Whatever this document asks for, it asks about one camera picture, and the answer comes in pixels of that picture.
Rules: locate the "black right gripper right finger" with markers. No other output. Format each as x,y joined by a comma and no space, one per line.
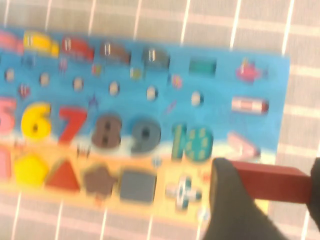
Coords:
315,190

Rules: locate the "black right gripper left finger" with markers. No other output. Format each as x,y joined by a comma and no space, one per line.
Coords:
232,212

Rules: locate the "red wooden minus piece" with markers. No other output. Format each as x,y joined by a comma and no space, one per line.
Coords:
272,182

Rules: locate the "dark grey square piece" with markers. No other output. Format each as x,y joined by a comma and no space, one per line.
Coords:
138,186

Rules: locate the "wooden number puzzle board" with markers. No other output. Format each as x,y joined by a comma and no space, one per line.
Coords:
160,110

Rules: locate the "brown wooden star piece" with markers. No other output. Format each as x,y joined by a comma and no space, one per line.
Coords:
100,181

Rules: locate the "red wooden triangle piece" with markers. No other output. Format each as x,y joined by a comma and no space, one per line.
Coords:
63,180

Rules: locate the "yellow wooden pentagon piece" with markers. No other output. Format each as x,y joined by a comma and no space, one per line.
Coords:
31,172

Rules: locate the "dark grey number nine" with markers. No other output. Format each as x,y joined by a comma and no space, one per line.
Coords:
153,135

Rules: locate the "brown wooden number eight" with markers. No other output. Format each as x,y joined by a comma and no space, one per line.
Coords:
98,135

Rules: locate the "dark grey fish nine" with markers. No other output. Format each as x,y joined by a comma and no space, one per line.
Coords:
157,58

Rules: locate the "red wooden number seven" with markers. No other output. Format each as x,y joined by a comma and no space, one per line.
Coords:
72,125

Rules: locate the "grey checked tablecloth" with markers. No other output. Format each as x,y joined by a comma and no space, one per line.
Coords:
212,22

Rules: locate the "brown wooden fish eight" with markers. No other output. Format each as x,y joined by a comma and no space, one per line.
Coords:
117,53

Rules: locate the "red wooden fish seven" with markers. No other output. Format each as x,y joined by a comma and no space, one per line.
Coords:
80,50

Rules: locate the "yellow wooden number six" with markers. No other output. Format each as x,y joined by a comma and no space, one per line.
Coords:
27,125

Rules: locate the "pink wooden number five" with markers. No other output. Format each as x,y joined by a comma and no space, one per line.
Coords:
6,120

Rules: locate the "yellow wooden fish six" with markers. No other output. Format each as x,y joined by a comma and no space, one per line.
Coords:
41,44

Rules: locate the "pink wooden fish five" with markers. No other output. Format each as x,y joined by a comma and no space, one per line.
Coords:
10,42

